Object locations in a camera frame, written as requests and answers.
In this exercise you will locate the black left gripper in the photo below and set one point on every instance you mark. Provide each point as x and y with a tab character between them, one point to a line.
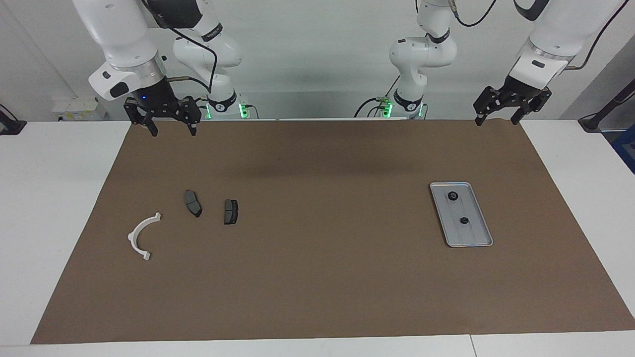
516	94

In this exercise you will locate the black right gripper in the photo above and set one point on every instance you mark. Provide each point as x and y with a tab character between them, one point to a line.
158	101

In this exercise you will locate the large black bearing gear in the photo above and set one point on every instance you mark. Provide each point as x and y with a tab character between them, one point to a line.
453	196

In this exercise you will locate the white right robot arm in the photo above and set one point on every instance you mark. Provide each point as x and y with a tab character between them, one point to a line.
124	39

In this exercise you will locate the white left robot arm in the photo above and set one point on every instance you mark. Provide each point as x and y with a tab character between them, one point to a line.
421	54

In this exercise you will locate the silver metal tray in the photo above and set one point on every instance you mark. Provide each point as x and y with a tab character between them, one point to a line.
474	235

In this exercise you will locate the dark grey curved brake pad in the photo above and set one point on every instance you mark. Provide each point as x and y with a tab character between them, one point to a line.
192	203

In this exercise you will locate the white power strip box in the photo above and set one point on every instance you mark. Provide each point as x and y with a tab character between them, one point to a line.
79	108

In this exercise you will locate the black angled stand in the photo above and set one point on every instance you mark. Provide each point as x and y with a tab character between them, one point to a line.
603	115

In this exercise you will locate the dark grey rectangular brake pad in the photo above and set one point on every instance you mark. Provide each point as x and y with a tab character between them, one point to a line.
230	211

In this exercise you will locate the blue crate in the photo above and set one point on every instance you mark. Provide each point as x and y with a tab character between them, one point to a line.
626	148

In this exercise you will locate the black table clamp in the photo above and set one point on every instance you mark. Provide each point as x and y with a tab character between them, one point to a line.
10	125

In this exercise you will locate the brown table mat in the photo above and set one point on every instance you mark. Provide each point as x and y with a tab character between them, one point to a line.
322	272

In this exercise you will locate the white curved plastic bracket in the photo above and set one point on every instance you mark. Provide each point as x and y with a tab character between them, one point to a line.
132	238

